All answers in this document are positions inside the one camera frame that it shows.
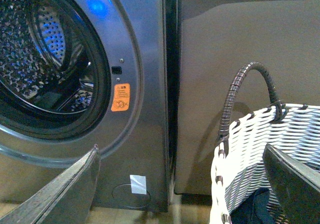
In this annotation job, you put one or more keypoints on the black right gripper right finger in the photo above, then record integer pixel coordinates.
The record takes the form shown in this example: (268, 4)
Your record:
(295, 185)

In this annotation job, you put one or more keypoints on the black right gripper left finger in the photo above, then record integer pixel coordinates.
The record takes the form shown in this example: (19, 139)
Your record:
(66, 199)

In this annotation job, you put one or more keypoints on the navy blue knit garment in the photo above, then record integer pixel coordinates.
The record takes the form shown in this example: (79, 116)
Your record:
(254, 209)

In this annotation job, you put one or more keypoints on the grey front-load washing machine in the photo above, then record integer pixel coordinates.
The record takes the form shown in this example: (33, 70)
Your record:
(60, 62)

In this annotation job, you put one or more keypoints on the white woven laundry basket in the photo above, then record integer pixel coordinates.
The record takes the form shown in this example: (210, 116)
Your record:
(238, 170)

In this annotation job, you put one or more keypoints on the white paper label sticker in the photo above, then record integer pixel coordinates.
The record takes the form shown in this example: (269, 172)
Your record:
(138, 184)

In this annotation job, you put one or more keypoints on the orange warning sticker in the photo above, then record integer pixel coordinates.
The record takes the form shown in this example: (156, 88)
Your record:
(121, 99)

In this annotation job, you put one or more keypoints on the dark grey side cabinet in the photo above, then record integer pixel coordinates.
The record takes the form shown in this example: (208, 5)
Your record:
(217, 37)

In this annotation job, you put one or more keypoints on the dark wrapped basket handle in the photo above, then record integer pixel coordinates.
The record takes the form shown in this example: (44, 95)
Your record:
(228, 106)

